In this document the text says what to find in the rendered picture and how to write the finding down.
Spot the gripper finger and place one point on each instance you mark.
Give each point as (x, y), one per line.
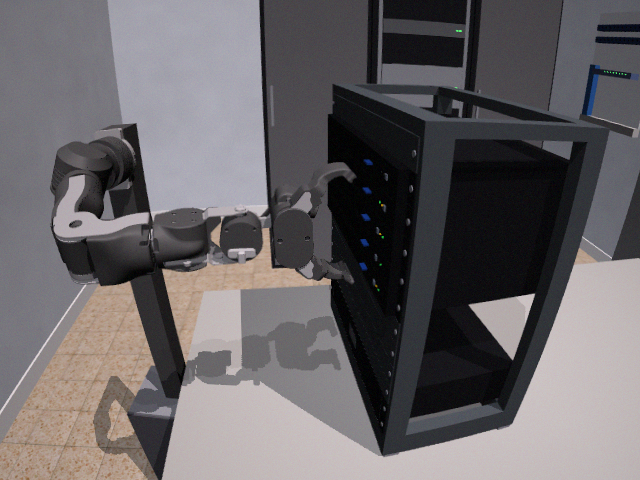
(335, 271)
(307, 197)

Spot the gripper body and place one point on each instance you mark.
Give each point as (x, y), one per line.
(292, 244)

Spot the black server rack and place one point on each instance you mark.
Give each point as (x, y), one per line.
(515, 220)

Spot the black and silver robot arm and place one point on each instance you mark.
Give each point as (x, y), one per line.
(122, 249)

